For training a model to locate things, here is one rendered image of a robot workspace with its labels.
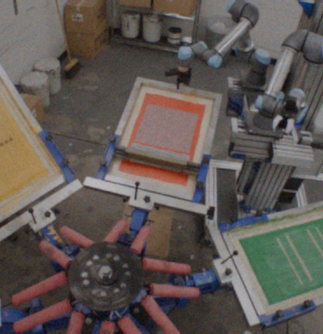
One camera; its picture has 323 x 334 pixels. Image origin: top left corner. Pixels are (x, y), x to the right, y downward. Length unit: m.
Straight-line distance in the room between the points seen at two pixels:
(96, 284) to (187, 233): 1.80
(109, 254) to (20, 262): 1.67
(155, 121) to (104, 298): 1.24
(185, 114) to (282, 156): 0.66
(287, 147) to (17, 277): 2.22
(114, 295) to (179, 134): 1.16
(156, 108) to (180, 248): 1.27
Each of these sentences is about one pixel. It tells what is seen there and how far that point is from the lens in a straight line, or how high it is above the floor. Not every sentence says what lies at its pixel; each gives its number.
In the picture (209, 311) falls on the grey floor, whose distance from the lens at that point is 2.79.
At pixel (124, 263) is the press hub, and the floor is 1.32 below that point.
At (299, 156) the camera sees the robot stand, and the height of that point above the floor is 1.17.
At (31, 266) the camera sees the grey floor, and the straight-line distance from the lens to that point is 2.98.
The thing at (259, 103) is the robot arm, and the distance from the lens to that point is 1.82.
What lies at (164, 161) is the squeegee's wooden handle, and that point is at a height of 1.17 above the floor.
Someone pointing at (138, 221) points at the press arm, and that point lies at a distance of 1.83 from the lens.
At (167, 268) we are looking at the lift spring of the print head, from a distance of 1.60.
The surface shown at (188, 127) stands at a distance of 2.21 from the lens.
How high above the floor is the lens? 2.57
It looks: 46 degrees down
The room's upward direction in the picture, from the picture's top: 7 degrees clockwise
